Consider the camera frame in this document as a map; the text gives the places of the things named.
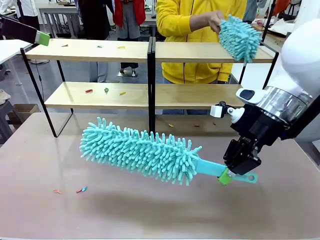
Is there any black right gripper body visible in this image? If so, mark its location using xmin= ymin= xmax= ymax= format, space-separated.
xmin=229 ymin=103 xmax=286 ymax=149

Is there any teal chenille duster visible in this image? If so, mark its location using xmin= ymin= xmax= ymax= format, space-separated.
xmin=79 ymin=116 xmax=259 ymax=187
xmin=218 ymin=14 xmax=263 ymax=67

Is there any person's left forearm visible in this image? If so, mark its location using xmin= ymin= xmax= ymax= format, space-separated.
xmin=216 ymin=62 xmax=234 ymax=84

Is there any person's right forearm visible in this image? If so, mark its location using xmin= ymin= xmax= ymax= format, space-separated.
xmin=159 ymin=9 xmax=213 ymax=38

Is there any person's right hand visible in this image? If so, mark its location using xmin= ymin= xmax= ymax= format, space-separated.
xmin=208 ymin=10 xmax=226 ymax=33

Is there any white side table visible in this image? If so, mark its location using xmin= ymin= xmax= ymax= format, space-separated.
xmin=0 ymin=38 xmax=34 ymax=66
xmin=230 ymin=52 xmax=286 ymax=85

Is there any person in white top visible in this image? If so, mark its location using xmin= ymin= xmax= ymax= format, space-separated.
xmin=17 ymin=0 xmax=41 ymax=32

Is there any grey background table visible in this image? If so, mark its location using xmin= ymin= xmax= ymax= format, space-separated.
xmin=36 ymin=4 xmax=81 ymax=39

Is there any person in dark clothes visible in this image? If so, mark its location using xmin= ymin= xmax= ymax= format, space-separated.
xmin=79 ymin=0 xmax=111 ymax=41

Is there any cardboard box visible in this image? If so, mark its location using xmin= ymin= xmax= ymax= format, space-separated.
xmin=12 ymin=103 xmax=41 ymax=115

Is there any grey stool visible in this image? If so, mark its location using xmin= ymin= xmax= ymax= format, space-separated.
xmin=0 ymin=100 xmax=16 ymax=145

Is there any white crumpled bag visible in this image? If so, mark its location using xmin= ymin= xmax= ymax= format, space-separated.
xmin=268 ymin=16 xmax=297 ymax=35

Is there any black stand pole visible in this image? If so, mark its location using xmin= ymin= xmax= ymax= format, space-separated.
xmin=260 ymin=0 xmax=277 ymax=43

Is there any person in red vest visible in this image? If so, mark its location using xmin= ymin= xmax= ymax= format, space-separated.
xmin=111 ymin=0 xmax=147 ymax=41

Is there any person in grey-teal hoodie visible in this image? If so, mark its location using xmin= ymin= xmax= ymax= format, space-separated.
xmin=243 ymin=0 xmax=260 ymax=25

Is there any person in yellow hoodie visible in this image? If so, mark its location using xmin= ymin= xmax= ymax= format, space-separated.
xmin=155 ymin=0 xmax=248 ymax=85

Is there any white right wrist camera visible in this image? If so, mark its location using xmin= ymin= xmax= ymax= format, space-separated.
xmin=209 ymin=100 xmax=245 ymax=124

